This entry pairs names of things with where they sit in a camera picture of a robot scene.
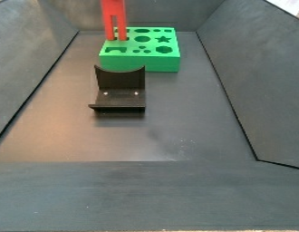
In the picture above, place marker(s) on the red double-square peg object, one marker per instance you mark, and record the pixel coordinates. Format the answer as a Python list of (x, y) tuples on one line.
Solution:
[(113, 15)]

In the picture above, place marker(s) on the black curved holder stand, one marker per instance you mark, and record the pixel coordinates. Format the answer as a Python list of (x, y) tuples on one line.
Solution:
[(119, 90)]

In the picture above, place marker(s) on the green shape-sorting board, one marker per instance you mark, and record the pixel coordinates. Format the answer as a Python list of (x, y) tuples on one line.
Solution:
[(150, 47)]

